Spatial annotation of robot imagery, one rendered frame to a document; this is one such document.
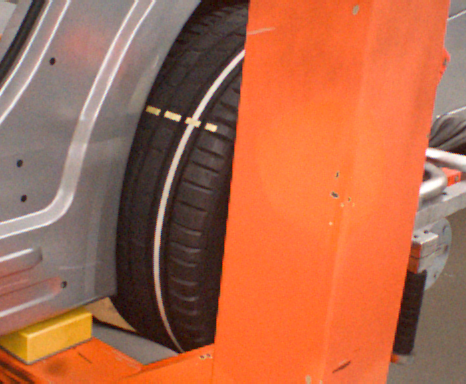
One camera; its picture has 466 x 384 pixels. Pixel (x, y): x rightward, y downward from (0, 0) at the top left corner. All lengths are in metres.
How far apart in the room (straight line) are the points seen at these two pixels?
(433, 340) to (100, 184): 1.94
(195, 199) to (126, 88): 0.19
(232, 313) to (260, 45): 0.32
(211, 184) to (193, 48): 0.26
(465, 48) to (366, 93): 1.38
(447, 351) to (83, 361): 1.84
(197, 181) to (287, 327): 0.43
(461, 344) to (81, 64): 2.09
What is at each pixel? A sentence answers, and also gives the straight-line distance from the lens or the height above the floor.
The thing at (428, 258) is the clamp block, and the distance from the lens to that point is 1.47.
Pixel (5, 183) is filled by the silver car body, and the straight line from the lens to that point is 1.43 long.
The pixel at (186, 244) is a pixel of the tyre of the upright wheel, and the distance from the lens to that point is 1.52.
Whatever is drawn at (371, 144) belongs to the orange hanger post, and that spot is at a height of 1.18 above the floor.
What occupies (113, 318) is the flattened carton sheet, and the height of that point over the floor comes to 0.01.
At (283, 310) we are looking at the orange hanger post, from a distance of 1.14.
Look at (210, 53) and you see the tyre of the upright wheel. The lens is 1.62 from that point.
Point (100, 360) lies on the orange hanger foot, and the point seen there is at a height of 0.68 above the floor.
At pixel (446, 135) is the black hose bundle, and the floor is 1.02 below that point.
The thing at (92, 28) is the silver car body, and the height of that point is 1.18.
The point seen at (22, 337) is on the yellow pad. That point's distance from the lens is 1.55.
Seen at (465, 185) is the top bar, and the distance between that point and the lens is 1.61.
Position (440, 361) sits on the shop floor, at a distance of 3.17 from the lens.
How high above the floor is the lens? 1.47
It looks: 20 degrees down
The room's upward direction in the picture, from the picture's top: 6 degrees clockwise
